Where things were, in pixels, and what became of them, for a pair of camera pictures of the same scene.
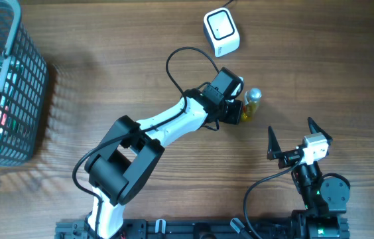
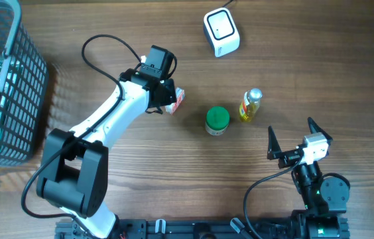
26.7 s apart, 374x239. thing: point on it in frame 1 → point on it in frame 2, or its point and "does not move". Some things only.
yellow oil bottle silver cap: x=252 y=97 does not move
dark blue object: x=317 y=147 does not move
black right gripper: x=274 y=152 does not move
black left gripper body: x=231 y=111 → x=169 y=95
